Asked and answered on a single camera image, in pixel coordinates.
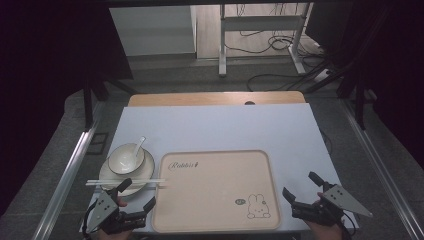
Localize black metal stand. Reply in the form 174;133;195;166
301;56;379;131
81;74;138;132

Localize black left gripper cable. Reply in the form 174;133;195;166
82;199;98;240

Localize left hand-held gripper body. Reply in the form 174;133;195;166
87;189;148;235

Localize wooden table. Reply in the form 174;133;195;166
127;90;307;108

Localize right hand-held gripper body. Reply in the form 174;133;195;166
291;184;374;228

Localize grey panel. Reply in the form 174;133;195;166
109;5;197;57

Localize white plate with dark rim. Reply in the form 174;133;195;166
98;148;156;198

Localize white chopstick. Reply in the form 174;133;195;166
86;178;166;184
85;181;168;187

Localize aluminium rail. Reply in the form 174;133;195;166
339;99;424;240
31;101;108;240

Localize person's right hand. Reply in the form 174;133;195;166
304;191;345;240

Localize beige tray with rabbit print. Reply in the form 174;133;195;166
151;149;282;233

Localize black floor grate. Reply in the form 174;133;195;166
86;132;110;156

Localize person's left hand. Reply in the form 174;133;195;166
96;196;134;240

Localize black curtain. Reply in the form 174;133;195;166
305;0;424;169
0;0;134;218

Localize white ceramic spoon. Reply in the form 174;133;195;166
123;135;147;168

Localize white power strip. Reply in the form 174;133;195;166
313;68;333;83

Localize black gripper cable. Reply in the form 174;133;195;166
82;199;98;240
341;212;355;240

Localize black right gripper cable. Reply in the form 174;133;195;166
341;212;355;240

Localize white metal desk frame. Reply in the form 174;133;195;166
218;2;314;78

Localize white bowl with dark rim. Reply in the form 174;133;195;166
107;143;146;176

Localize black floor cables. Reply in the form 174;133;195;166
223;3;331;93

